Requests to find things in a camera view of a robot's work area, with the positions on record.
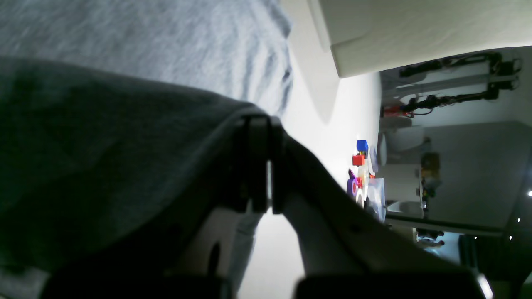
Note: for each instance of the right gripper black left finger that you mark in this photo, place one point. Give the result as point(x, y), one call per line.
point(199, 246)

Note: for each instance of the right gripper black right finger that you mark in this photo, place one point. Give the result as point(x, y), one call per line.
point(348, 254)

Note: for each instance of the grey T-shirt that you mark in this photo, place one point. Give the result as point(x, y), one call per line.
point(113, 114)

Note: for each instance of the pile of coloured toys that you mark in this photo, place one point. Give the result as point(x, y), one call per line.
point(362, 185)

